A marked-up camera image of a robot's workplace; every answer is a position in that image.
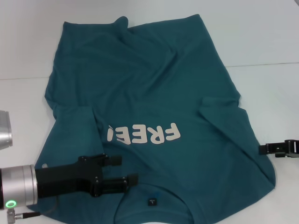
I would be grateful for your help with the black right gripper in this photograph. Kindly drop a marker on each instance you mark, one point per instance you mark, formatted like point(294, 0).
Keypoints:
point(292, 148)

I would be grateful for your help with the teal t-shirt with white lettering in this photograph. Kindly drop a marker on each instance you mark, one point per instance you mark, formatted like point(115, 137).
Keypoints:
point(144, 81)

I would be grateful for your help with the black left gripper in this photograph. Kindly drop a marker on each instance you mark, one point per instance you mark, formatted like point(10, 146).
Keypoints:
point(65, 178)

